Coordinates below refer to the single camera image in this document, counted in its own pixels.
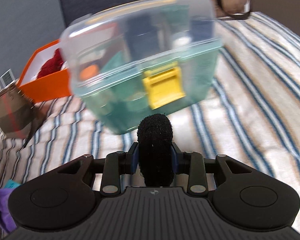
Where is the black fuzzy sock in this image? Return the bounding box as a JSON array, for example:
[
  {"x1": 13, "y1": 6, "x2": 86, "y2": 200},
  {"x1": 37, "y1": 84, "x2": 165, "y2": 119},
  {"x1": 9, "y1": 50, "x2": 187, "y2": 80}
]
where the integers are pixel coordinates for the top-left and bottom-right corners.
[{"x1": 137, "y1": 114, "x2": 174, "y2": 187}]

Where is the purple knit scarf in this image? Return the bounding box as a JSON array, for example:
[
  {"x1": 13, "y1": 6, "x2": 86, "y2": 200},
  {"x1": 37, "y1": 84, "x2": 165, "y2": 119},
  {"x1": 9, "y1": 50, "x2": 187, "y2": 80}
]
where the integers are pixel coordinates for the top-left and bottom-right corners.
[{"x1": 0, "y1": 188, "x2": 17, "y2": 233}]

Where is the striped bed sheet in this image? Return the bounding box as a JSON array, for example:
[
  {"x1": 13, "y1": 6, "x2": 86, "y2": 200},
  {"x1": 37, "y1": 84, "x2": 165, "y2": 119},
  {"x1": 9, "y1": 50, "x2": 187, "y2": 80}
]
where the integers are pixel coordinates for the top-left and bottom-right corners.
[{"x1": 0, "y1": 12, "x2": 300, "y2": 232}]

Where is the orange cardboard box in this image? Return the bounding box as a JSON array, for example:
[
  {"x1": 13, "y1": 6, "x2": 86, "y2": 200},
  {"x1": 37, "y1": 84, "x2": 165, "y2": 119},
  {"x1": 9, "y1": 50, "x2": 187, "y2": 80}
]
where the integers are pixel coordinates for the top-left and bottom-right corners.
[{"x1": 17, "y1": 40, "x2": 71, "y2": 103}]

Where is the teal tissue pack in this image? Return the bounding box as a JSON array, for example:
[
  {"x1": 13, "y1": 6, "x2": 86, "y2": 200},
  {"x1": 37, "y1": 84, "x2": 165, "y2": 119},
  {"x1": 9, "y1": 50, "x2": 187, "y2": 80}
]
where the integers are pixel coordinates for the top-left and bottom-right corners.
[{"x1": 4, "y1": 179, "x2": 20, "y2": 189}]

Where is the brown plaid handbag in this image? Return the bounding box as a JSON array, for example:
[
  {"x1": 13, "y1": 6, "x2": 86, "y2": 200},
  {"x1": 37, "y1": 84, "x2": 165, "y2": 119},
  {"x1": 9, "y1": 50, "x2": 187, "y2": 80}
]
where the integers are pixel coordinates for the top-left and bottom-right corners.
[{"x1": 0, "y1": 82, "x2": 46, "y2": 147}]

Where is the clear plastic storage box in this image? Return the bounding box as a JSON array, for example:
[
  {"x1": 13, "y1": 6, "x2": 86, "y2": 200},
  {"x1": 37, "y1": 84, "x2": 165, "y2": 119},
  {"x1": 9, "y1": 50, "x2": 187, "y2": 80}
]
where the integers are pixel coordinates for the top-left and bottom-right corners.
[{"x1": 59, "y1": 0, "x2": 222, "y2": 134}]

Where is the red knit hat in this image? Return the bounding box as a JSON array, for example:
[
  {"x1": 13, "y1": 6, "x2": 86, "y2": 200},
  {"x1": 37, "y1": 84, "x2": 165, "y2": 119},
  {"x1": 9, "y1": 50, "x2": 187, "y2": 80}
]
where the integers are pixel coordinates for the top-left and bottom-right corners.
[{"x1": 37, "y1": 48, "x2": 64, "y2": 79}]

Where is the white digital clock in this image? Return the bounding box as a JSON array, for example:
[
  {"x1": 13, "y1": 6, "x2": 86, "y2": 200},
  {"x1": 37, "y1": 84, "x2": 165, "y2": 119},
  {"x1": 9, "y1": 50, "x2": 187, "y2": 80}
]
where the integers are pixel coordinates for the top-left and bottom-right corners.
[{"x1": 0, "y1": 69, "x2": 16, "y2": 88}]

